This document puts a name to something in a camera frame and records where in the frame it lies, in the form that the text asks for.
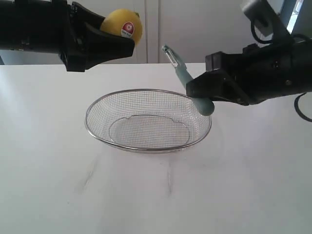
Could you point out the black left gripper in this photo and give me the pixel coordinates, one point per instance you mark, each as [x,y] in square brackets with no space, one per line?
[66,22]

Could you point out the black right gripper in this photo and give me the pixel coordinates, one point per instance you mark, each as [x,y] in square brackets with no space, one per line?
[286,71]

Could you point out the yellow lemon with sticker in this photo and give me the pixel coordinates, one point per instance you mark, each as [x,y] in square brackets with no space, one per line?
[125,23]

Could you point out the teal handled peeler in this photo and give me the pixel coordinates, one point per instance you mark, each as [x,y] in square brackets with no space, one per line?
[204,105]

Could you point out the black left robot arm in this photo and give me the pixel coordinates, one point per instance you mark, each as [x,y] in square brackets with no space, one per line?
[24,26]

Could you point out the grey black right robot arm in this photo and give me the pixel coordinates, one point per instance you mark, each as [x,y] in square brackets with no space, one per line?
[278,67]

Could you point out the oval wire mesh basket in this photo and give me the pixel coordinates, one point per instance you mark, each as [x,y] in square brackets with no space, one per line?
[148,121]

